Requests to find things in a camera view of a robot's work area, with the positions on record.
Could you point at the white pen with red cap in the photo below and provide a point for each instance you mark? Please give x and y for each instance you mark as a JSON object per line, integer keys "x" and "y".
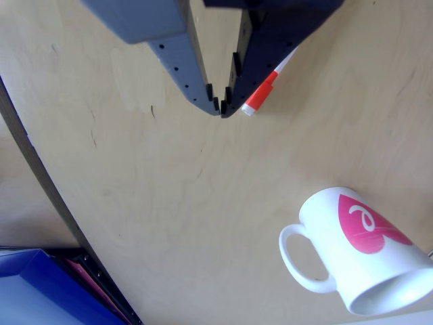
{"x": 257, "y": 98}

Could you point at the white mug with pink hearts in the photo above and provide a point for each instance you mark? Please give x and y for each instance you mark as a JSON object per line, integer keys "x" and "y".
{"x": 324, "y": 230}

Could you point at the pink folder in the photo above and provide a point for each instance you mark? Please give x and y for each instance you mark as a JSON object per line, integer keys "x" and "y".
{"x": 93, "y": 286}

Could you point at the blue box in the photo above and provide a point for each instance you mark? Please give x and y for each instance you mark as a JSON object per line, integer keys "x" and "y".
{"x": 40, "y": 291}

